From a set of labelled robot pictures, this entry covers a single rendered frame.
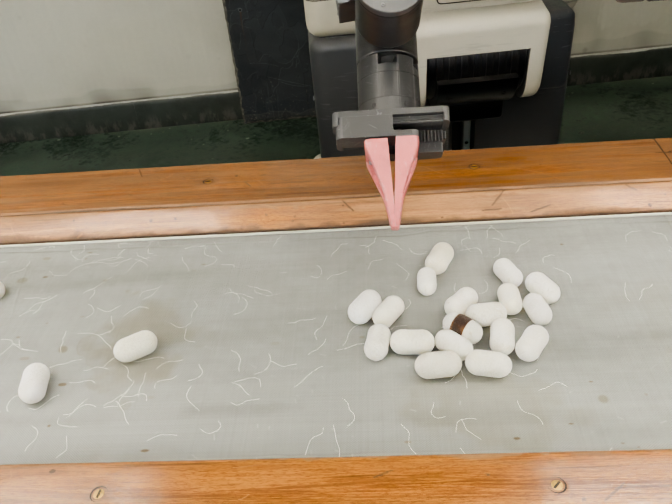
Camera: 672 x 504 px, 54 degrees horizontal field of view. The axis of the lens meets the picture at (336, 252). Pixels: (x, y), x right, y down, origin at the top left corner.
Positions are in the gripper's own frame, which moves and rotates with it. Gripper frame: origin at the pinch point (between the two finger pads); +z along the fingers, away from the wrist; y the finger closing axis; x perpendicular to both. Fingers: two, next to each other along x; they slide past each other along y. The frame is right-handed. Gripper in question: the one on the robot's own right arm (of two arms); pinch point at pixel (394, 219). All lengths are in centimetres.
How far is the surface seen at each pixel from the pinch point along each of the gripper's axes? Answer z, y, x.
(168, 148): -74, -80, 174
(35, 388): 13.7, -29.7, -4.7
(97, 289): 4.2, -29.7, 6.1
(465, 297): 7.0, 5.8, 0.9
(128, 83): -100, -95, 172
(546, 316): 9.1, 12.3, -0.3
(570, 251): 2.2, 17.0, 7.7
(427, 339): 10.8, 2.1, -2.3
